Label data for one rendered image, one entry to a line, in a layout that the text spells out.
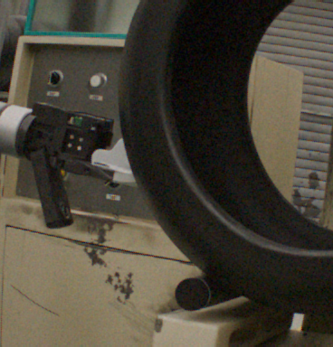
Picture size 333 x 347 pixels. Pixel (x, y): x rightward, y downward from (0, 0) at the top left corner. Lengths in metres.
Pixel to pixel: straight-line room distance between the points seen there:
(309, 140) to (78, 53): 8.74
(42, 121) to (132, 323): 0.74
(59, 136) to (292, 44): 9.60
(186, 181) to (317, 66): 9.65
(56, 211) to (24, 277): 0.79
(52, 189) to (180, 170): 0.26
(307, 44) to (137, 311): 8.96
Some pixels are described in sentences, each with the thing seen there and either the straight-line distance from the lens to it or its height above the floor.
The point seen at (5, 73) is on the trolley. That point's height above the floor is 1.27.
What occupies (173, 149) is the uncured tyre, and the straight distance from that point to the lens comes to 1.26.
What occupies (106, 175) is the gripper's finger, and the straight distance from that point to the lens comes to 1.40.
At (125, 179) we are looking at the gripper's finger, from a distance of 1.40.
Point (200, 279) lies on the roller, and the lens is 1.29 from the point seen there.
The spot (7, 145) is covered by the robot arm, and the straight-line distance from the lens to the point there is 1.49.
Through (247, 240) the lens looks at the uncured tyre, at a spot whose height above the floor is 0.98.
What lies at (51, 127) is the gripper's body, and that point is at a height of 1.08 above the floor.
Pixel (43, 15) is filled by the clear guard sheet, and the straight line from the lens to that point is 2.26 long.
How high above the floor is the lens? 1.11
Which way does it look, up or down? 3 degrees down
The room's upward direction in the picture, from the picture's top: 7 degrees clockwise
